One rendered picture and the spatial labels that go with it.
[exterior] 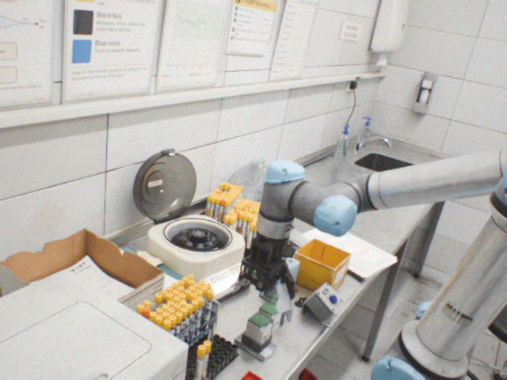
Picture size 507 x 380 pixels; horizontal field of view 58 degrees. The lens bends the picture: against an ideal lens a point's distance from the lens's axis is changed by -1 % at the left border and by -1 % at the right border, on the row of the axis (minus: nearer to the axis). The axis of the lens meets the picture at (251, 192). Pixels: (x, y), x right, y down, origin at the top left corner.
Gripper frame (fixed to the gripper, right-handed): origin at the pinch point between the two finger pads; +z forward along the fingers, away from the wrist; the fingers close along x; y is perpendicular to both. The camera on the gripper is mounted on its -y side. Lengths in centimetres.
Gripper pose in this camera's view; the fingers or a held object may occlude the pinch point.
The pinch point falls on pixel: (262, 305)
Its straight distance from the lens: 109.1
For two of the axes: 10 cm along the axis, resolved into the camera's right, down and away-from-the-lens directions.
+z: -1.5, 9.1, 3.8
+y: -5.4, 2.4, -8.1
